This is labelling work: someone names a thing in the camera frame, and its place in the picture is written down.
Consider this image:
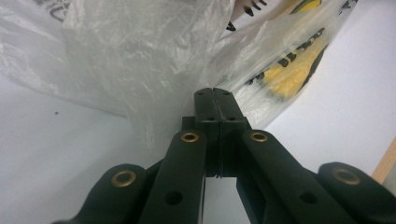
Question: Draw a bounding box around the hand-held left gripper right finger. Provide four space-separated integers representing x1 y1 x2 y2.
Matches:
214 89 356 224

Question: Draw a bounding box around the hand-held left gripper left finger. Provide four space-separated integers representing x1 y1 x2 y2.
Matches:
138 88 222 224

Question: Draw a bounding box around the translucent smiley plastic bag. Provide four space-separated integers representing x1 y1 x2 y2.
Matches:
0 0 359 147

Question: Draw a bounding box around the white board sheet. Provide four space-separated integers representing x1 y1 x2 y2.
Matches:
0 0 396 224

